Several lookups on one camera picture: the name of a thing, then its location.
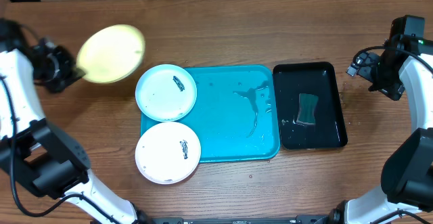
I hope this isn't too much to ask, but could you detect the yellow-green plate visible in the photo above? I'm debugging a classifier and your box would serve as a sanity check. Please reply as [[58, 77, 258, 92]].
[[76, 24, 145, 84]]

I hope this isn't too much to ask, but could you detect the green scrubbing sponge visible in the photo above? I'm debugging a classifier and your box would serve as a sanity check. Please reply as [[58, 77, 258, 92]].
[[296, 93, 319, 125]]

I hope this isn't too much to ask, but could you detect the light blue plate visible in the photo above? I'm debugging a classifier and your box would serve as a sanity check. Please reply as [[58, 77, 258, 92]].
[[135, 64, 197, 122]]

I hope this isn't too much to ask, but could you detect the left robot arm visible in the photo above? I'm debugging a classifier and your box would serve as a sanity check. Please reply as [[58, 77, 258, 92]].
[[1, 18, 147, 223]]

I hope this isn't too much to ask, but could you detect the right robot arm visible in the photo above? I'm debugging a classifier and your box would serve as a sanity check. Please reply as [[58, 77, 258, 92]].
[[319, 15, 432, 224]]

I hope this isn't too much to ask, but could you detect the black plastic tray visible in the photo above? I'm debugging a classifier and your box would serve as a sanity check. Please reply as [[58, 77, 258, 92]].
[[273, 62, 348, 150]]

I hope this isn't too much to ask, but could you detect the teal plastic tray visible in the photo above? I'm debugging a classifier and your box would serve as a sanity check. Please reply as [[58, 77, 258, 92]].
[[140, 64, 281, 164]]

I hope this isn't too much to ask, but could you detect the white plate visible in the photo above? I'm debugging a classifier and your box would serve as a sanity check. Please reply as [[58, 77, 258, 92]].
[[135, 122, 202, 185]]

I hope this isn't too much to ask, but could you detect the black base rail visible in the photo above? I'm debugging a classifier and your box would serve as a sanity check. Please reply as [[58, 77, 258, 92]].
[[148, 215, 328, 224]]

